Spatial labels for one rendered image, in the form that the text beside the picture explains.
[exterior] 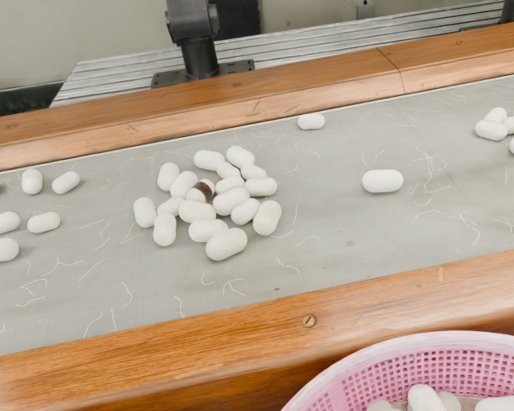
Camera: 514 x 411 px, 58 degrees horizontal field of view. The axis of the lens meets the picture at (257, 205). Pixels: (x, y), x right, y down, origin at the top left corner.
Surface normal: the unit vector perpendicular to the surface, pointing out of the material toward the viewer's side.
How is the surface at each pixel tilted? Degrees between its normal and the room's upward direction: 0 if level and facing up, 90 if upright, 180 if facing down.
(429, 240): 0
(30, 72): 88
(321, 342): 0
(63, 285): 0
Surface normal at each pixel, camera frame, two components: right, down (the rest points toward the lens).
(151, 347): -0.13, -0.78
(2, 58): 0.06, 0.62
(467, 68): 0.02, -0.12
